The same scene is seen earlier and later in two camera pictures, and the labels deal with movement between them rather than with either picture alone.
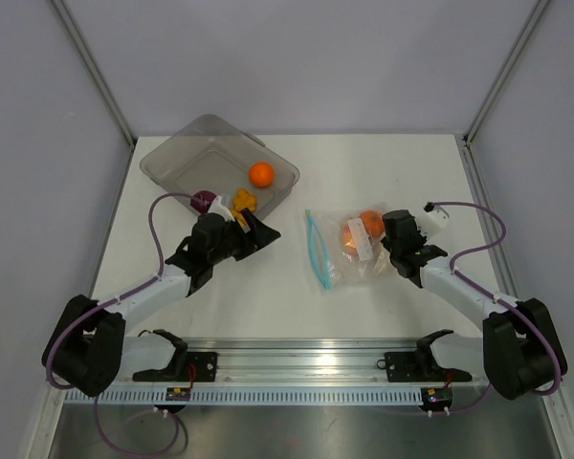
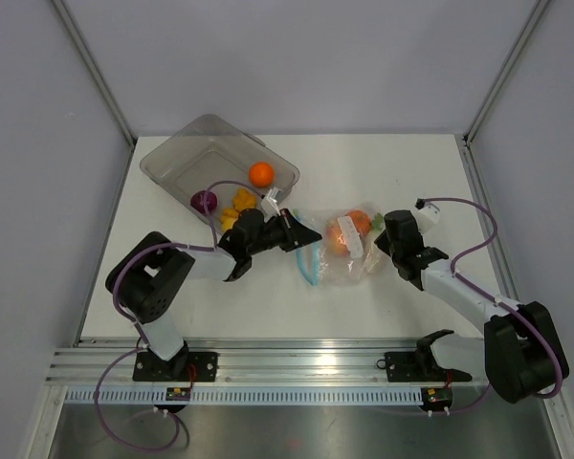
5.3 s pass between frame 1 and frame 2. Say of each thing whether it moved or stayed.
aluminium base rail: stayed
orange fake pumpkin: moved
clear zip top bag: moved
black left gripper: moved
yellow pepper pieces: stayed
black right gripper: stayed
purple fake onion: stayed
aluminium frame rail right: stayed
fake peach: moved
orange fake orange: stayed
